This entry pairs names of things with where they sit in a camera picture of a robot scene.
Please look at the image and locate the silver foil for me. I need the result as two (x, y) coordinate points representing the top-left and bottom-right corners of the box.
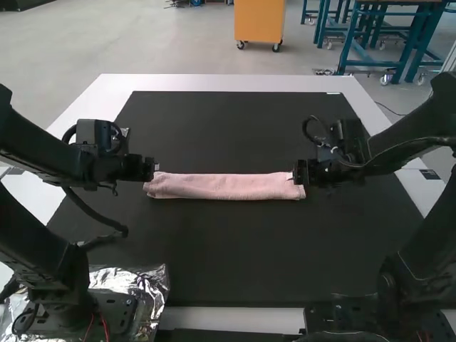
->
(0, 262), (169, 339)

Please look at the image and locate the aluminium frame post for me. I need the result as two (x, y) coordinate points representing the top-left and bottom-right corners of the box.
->
(443, 42), (456, 74)

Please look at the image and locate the pale towel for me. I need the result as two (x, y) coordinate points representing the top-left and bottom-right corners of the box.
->
(142, 170), (307, 202)

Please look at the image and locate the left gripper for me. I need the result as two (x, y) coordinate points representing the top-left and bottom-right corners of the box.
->
(122, 152), (160, 183)

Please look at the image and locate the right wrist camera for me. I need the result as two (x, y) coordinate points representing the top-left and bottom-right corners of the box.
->
(333, 119), (368, 161)

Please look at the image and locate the black mat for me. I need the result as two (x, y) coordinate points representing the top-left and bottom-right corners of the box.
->
(46, 90), (425, 308)

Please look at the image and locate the yellow wheeled cabinet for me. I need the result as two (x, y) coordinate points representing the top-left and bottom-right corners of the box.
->
(233, 0), (286, 53)

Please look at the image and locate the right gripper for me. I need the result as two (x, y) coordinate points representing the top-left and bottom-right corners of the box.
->
(291, 157), (345, 187)

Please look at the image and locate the blue metal frame trolley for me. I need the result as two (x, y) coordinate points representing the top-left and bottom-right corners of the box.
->
(301, 0), (357, 50)
(336, 0), (450, 86)

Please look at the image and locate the black cable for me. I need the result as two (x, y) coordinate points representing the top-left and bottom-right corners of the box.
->
(62, 183), (130, 250)
(301, 115), (334, 145)

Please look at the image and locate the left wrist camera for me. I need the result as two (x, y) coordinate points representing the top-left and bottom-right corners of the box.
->
(75, 119), (131, 155)

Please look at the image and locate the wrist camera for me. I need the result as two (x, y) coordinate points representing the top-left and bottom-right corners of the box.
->
(75, 119), (131, 155)
(333, 119), (368, 161)

